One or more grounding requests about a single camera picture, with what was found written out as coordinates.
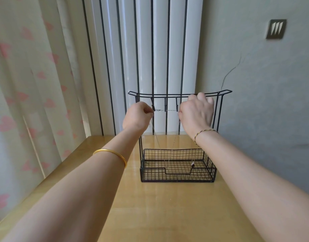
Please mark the person's right hand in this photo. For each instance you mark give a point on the person's right hand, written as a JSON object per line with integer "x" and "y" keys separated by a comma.
{"x": 196, "y": 116}

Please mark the person's left hand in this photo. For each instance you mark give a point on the person's left hand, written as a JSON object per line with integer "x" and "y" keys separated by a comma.
{"x": 137, "y": 117}

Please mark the person's left forearm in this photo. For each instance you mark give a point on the person's left forearm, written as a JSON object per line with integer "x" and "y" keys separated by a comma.
{"x": 79, "y": 194}

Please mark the person's right forearm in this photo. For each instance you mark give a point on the person's right forearm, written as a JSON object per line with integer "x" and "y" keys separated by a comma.
{"x": 260, "y": 191}

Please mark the gold bangle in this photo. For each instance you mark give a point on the gold bangle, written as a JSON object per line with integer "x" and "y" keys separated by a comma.
{"x": 114, "y": 152}

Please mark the white black-striped curtain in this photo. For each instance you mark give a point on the white black-striped curtain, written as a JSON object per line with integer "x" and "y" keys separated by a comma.
{"x": 144, "y": 47}

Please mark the pink floral curtain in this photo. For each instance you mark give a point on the pink floral curtain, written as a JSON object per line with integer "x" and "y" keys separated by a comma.
{"x": 28, "y": 98}

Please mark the grey wall hook plate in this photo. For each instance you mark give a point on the grey wall hook plate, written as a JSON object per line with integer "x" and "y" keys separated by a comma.
{"x": 276, "y": 29}

